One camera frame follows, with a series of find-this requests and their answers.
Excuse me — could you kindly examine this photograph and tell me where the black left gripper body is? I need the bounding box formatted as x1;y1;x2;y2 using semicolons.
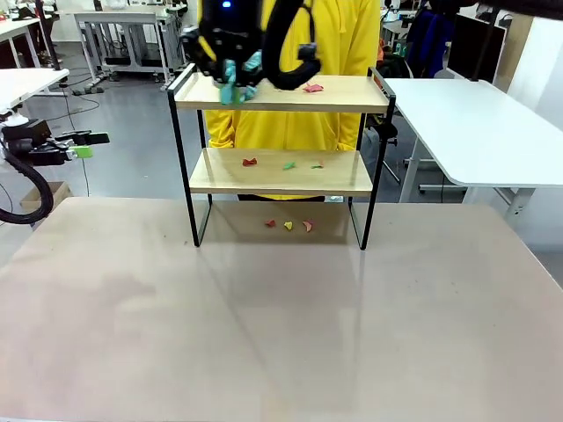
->
0;118;72;167

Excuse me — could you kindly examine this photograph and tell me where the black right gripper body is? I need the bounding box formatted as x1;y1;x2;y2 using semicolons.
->
197;0;265;62

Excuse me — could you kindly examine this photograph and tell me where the black-framed wooden two-tier shelf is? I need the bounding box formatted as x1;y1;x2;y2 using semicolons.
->
166;62;397;251

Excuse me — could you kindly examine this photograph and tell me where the white desk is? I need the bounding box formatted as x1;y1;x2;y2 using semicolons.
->
0;68;70;128

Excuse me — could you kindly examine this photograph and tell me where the person in yellow hoodie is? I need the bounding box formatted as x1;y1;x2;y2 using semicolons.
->
197;0;383;202

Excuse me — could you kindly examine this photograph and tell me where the grey-framed workbench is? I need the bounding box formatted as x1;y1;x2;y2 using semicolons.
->
73;11;186;88

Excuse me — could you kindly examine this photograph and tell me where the black stand pole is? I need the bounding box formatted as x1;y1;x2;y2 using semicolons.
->
33;0;62;71
471;17;501;84

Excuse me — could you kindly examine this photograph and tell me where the blue jacket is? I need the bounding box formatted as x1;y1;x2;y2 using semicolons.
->
406;0;450;79

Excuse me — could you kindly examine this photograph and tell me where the large white table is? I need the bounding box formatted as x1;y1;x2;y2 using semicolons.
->
382;77;563;229

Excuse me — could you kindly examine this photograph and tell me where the black computer monitor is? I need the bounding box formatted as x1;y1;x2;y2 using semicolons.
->
448;12;507;84

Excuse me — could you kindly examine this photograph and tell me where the black right arm cable sleeve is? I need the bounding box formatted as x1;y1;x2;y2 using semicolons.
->
262;0;323;92

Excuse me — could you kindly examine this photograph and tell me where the black arm cable sleeve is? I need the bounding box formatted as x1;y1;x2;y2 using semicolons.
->
0;144;55;226
262;0;323;92

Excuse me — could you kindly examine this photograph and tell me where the black left arm cable sleeve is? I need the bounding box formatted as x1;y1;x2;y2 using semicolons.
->
0;144;55;226

